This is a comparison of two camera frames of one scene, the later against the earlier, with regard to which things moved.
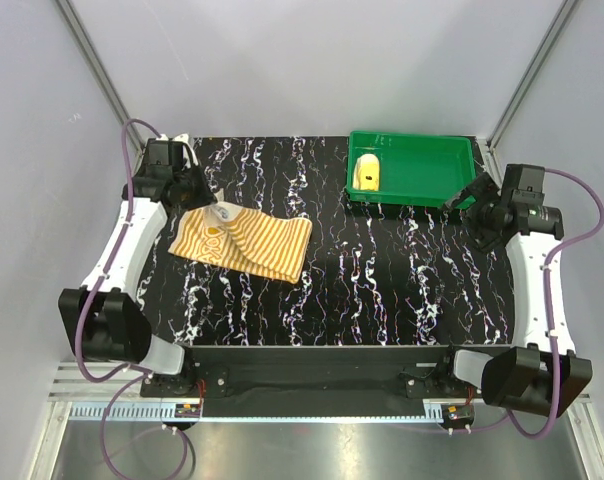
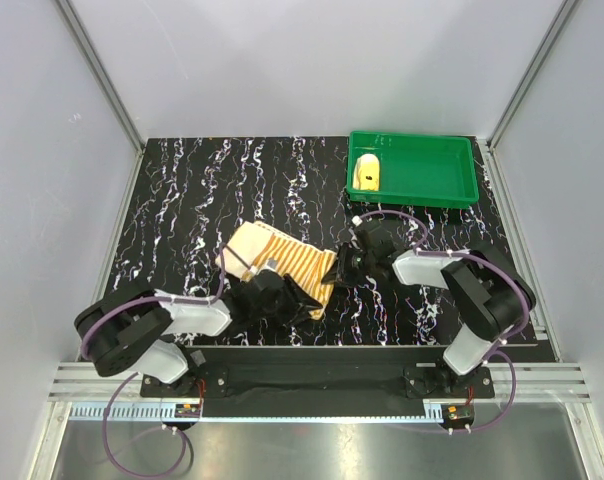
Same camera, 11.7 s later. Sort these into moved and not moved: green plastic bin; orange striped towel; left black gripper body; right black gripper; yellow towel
Moved: left black gripper body; right black gripper; orange striped towel
Not moved: green plastic bin; yellow towel
